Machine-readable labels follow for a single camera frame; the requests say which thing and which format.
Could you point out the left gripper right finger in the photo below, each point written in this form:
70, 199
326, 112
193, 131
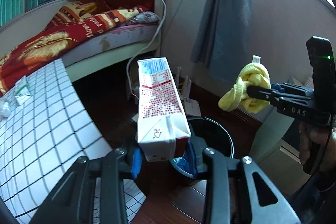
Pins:
257, 198

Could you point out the white grid tablecloth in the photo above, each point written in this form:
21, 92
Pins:
42, 138

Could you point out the bed mattress and frame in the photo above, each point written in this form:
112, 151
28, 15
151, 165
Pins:
112, 47

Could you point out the black trash bin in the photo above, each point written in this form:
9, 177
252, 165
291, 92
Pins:
206, 133

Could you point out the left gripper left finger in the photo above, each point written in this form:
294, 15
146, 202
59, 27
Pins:
72, 198

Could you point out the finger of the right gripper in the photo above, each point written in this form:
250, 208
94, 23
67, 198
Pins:
267, 96
292, 89

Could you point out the clear plastic bag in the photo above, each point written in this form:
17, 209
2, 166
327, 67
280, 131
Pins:
5, 108

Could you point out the grey curtain right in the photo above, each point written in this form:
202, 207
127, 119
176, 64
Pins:
222, 40

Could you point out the red white milk carton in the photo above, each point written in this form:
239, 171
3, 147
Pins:
163, 131

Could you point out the red yellow quilt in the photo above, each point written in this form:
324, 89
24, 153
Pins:
74, 24

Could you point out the green white small box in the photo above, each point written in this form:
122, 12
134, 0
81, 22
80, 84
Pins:
22, 91

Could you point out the short blue paper cup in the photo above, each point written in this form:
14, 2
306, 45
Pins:
181, 165

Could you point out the white wifi router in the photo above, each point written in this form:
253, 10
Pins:
191, 106

